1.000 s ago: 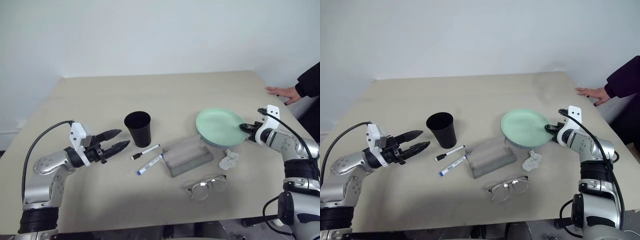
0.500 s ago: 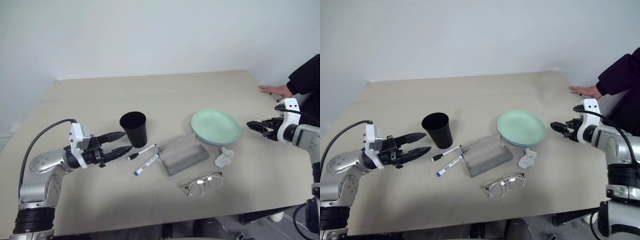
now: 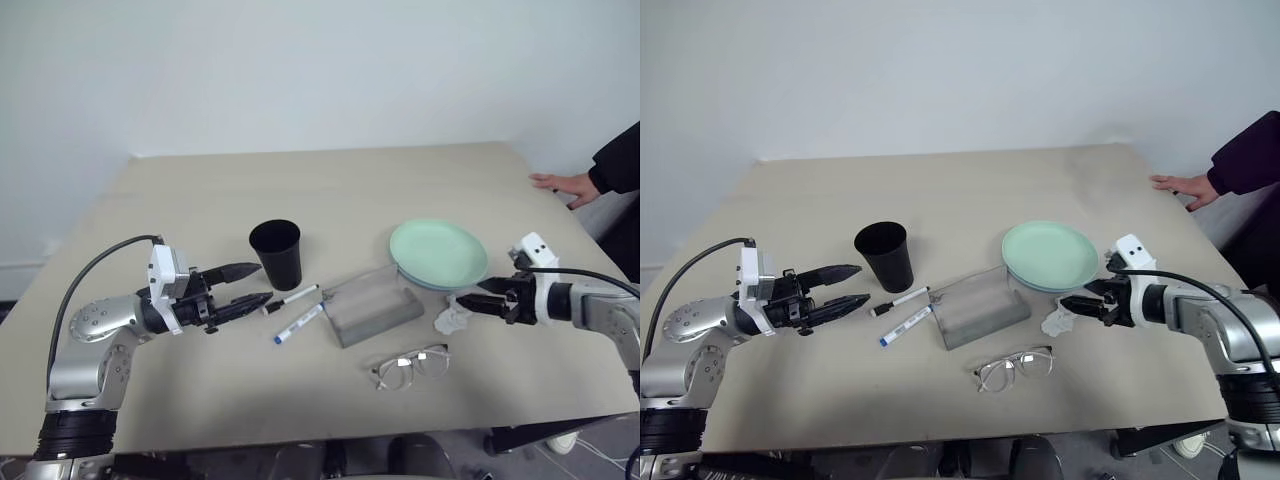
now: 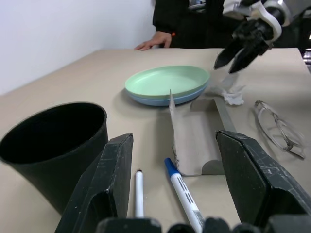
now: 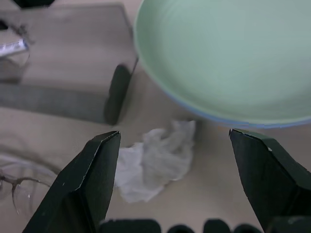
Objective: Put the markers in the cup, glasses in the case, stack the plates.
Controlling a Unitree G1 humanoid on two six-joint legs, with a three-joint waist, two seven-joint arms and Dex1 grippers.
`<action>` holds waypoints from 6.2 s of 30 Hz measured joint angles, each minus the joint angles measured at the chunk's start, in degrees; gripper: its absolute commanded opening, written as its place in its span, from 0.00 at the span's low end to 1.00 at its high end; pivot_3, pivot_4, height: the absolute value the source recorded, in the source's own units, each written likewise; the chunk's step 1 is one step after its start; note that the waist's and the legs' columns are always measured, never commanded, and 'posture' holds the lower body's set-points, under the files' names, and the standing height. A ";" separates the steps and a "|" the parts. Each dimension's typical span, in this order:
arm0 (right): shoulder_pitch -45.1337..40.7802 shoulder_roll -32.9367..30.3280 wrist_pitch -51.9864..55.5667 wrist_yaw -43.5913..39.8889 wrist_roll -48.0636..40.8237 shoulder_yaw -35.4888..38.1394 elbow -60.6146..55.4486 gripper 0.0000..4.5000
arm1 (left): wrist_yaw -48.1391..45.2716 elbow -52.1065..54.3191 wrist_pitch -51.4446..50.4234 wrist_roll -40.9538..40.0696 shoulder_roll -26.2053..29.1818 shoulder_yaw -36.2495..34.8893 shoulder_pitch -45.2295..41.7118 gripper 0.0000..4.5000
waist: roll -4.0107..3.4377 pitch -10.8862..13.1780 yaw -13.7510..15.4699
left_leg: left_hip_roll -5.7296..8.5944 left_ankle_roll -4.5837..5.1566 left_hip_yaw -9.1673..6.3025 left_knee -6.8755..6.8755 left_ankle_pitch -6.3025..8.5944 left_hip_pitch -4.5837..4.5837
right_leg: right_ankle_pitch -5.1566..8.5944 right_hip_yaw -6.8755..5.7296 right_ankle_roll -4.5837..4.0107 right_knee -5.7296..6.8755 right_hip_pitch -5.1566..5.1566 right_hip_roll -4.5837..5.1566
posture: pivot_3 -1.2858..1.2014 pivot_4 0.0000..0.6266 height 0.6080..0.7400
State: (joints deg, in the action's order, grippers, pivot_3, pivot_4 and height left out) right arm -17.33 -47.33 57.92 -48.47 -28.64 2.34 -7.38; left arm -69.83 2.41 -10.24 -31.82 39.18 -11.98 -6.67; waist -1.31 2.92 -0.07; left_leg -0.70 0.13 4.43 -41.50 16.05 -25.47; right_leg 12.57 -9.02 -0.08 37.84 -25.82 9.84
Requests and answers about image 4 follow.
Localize white marker with black cap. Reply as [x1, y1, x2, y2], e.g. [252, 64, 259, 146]
[135, 169, 145, 218]

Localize dark background equipment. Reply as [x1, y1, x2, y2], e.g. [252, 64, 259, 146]
[300, 31, 311, 73]

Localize person in black jacket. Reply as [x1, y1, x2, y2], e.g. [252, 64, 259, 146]
[152, 0, 246, 49]

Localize person's bare hand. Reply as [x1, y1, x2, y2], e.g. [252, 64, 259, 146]
[134, 32, 172, 51]

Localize light blue plate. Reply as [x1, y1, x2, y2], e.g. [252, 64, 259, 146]
[126, 82, 209, 107]

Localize white cloth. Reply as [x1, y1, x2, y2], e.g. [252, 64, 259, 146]
[208, 72, 245, 106]

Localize grey open glasses case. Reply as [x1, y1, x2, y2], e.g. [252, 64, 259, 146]
[169, 88, 238, 177]

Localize white marker with blue cap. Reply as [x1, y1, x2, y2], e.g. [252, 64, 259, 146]
[164, 157, 204, 233]

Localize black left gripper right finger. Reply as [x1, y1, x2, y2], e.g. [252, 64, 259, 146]
[215, 130, 311, 226]

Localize clear frame glasses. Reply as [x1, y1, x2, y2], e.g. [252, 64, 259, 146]
[254, 100, 306, 159]

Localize black plastic cup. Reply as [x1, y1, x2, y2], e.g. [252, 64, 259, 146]
[0, 102, 109, 216]

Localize light green plate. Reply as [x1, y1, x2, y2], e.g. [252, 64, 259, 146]
[124, 65, 210, 100]

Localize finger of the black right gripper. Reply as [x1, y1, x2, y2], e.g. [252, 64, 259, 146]
[228, 47, 262, 74]
[213, 42, 243, 70]

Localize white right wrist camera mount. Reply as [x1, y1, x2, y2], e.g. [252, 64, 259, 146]
[222, 0, 283, 42]

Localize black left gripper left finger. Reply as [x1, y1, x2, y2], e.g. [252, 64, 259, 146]
[55, 133, 134, 233]

